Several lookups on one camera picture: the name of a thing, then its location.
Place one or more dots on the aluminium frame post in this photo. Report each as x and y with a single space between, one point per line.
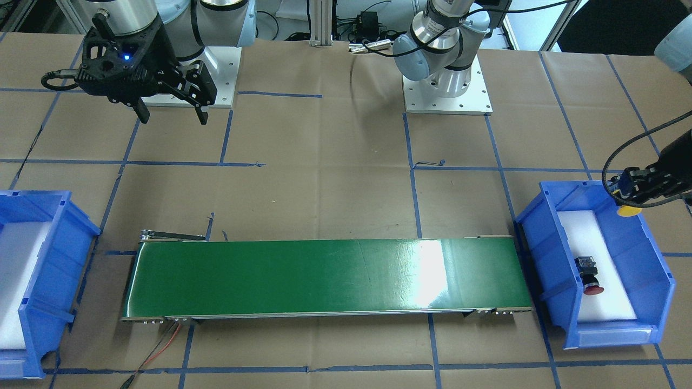
321 19

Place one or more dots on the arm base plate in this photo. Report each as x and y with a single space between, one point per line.
449 92
223 64

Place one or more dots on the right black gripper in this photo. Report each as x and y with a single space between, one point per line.
158 54

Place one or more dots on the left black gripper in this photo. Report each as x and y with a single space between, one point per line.
672 175

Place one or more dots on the yellow push button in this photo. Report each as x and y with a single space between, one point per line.
620 198

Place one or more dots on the white foam pad source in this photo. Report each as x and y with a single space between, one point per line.
585 239

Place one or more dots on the black power adapter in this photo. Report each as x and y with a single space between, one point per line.
367 25

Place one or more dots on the green conveyor belt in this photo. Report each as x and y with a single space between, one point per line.
186 279

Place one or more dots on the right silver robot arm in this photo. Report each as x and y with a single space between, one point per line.
191 25

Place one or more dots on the empty blue bin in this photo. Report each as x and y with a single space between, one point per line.
46 308

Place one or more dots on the red push button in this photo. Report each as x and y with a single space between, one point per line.
588 271

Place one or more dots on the white foam pad destination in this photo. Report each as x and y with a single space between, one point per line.
20 246

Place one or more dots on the blue bin with buttons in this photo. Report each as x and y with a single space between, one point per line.
645 275

